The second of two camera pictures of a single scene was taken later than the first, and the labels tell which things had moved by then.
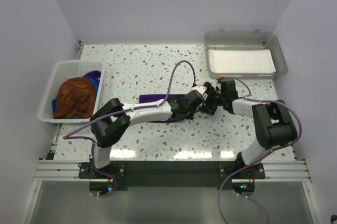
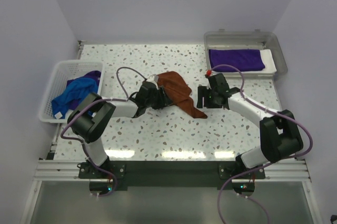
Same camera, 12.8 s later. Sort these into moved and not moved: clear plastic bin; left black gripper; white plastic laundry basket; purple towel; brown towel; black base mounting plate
Moved: left black gripper; brown towel; purple towel
Not moved: black base mounting plate; white plastic laundry basket; clear plastic bin
